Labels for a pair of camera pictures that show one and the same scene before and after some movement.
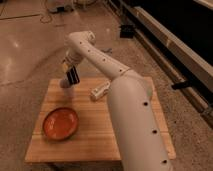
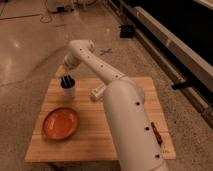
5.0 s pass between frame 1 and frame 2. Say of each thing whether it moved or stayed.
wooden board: stayed
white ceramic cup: moved
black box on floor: stayed
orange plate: stayed
